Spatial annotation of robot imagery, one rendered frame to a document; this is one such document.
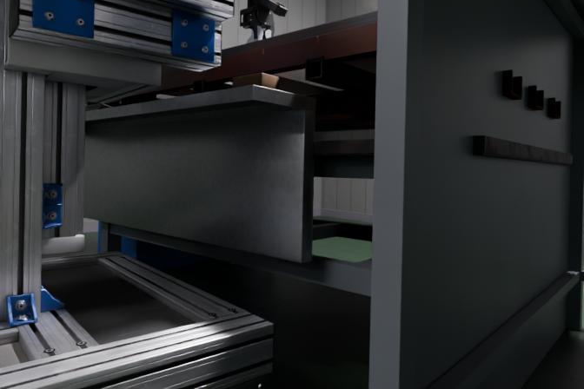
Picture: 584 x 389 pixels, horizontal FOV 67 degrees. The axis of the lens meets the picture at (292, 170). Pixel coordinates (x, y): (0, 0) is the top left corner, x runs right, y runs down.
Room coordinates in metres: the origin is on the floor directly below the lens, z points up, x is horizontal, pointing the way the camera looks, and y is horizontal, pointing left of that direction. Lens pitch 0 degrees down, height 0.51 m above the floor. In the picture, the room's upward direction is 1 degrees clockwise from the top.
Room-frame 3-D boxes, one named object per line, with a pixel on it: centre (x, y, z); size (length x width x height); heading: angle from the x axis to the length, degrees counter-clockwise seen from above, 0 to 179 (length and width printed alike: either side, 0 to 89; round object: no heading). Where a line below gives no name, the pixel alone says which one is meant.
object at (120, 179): (1.44, 0.45, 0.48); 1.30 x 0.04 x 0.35; 48
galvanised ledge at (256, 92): (1.38, 0.50, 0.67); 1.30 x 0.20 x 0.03; 48
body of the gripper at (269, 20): (1.39, 0.12, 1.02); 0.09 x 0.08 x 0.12; 49
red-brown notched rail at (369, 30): (1.33, 0.27, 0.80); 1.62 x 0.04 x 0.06; 48
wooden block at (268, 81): (1.04, 0.09, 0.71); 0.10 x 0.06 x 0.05; 49
